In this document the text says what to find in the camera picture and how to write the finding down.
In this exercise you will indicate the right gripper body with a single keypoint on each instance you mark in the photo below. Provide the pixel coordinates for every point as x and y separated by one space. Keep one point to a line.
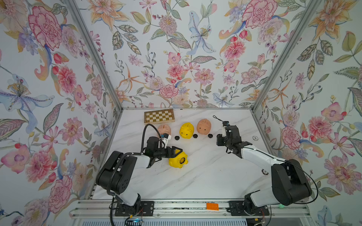
227 144

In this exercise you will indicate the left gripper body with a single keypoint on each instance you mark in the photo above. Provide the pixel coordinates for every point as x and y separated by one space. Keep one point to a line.
160 154

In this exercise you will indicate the yellow piggy bank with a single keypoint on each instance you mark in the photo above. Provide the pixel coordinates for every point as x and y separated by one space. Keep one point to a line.
186 130
179 161

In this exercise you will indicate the pink piggy bank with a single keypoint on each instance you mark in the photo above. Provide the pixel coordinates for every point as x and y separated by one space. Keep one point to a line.
164 129
204 127

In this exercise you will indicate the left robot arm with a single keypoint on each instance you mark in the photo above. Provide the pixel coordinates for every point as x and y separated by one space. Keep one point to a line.
116 173

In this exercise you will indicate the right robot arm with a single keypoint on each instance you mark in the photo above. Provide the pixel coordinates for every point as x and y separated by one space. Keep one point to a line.
288 181

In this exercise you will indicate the wooden chessboard box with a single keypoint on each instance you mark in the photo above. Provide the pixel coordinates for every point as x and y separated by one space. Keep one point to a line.
159 116

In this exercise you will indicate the round table hole cap near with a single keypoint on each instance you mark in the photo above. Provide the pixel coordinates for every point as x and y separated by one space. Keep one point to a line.
265 172

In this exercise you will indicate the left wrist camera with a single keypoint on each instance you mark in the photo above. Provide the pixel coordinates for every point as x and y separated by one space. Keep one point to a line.
166 138

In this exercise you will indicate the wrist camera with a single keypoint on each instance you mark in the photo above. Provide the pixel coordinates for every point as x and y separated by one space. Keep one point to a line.
225 127
166 138

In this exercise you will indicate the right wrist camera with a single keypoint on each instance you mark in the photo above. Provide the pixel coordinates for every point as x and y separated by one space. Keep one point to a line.
225 127

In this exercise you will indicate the orange tag on rail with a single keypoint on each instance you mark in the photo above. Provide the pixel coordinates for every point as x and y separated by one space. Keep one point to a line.
212 206

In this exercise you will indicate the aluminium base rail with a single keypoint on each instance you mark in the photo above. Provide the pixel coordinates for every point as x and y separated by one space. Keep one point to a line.
184 208

